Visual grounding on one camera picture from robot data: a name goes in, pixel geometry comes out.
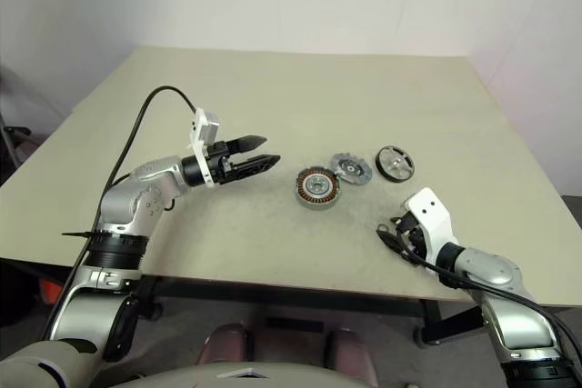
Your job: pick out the black table frame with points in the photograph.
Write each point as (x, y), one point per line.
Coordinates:
(273, 295)

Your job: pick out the black zip tie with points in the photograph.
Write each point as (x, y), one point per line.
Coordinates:
(79, 234)

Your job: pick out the grey robot torso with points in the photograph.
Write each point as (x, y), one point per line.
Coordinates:
(27, 365)

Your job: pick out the red object under table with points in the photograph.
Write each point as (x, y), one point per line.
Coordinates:
(51, 292)

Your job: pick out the grey hinged motor lid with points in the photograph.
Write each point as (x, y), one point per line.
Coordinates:
(351, 169)

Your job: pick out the round motor housing copper windings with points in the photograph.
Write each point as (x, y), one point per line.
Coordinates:
(317, 197)

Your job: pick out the dark background chair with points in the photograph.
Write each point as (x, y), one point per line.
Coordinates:
(16, 140)

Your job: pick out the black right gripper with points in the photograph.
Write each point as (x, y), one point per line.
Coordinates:
(411, 238)

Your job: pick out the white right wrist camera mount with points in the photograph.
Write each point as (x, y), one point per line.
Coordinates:
(432, 211)

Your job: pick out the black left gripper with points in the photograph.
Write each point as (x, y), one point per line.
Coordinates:
(223, 170)

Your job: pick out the black spoked rotor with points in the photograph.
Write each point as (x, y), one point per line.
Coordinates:
(395, 164)

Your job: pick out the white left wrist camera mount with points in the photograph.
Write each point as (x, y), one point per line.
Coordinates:
(200, 133)

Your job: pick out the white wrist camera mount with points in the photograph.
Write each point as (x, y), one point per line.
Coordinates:
(432, 211)
(200, 133)

